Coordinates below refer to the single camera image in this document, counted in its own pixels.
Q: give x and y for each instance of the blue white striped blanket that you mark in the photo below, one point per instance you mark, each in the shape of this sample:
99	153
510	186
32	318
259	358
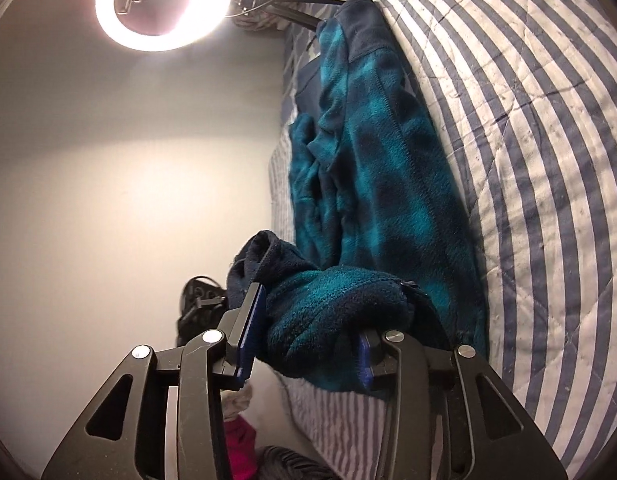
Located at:
538	160

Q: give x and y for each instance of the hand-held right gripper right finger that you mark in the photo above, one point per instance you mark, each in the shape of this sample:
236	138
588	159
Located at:
364	362

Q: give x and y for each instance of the black tripod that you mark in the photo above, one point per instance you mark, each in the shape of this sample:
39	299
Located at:
303	18

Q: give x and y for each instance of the cream knit cloth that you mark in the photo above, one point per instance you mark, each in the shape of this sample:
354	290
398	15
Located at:
238	402

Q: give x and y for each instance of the pink cloth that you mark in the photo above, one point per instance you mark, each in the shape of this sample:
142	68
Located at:
241	450

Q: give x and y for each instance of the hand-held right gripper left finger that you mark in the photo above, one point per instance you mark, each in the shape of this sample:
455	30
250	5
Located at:
253	320

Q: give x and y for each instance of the grey striped cloth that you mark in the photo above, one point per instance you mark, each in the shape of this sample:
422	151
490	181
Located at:
288	465

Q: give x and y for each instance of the teal plaid fleece garment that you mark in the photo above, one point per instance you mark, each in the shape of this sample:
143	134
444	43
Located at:
388	185

